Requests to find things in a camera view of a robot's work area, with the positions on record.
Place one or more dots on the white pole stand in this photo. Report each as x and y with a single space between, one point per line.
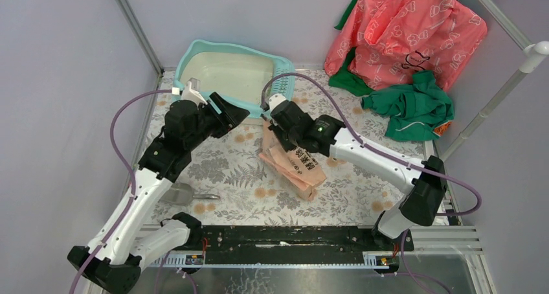
535 54

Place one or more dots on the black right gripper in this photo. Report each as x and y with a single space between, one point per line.
276 128

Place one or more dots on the pink cat litter bag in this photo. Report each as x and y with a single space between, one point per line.
300 168

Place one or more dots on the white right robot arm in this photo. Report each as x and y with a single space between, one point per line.
330 137

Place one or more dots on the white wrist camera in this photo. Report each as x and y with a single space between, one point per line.
189 92
274 102

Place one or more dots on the grey litter scoop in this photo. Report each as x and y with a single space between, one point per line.
183 194

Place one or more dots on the teal litter box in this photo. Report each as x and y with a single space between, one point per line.
235 72

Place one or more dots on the pink patterned jacket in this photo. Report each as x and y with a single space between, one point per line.
455 32

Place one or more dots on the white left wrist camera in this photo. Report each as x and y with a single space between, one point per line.
189 92

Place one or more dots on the green sweatshirt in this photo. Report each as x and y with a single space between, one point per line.
420 111

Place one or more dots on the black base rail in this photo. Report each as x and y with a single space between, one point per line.
292 245

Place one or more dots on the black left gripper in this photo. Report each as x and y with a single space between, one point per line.
230 116

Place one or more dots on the dark green garment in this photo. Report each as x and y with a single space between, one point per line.
376 46

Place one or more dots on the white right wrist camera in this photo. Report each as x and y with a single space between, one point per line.
274 102

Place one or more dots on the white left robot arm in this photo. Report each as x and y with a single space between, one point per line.
113 259

